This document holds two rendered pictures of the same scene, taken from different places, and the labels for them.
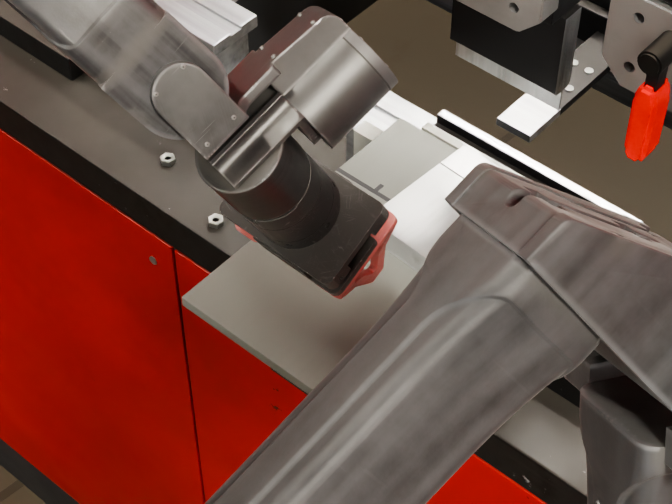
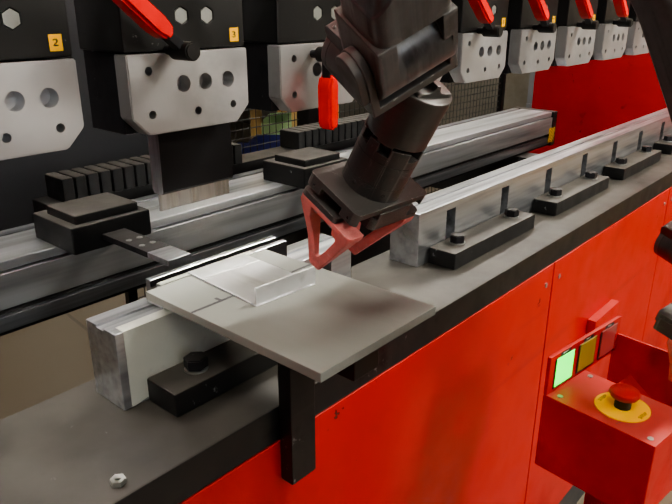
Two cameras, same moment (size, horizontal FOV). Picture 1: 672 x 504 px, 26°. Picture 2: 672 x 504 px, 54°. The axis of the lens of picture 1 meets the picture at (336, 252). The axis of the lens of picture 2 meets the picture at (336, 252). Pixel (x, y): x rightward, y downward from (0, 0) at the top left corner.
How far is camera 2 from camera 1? 1.07 m
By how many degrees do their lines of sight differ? 74
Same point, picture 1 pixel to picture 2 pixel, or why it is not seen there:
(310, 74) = not seen: hidden behind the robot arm
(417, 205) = (241, 286)
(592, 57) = (127, 236)
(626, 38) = (290, 76)
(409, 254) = (297, 280)
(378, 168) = (197, 299)
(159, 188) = not seen: outside the picture
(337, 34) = not seen: hidden behind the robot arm
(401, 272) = (302, 293)
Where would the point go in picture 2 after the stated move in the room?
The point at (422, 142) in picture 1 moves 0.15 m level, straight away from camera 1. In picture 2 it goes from (177, 285) to (49, 280)
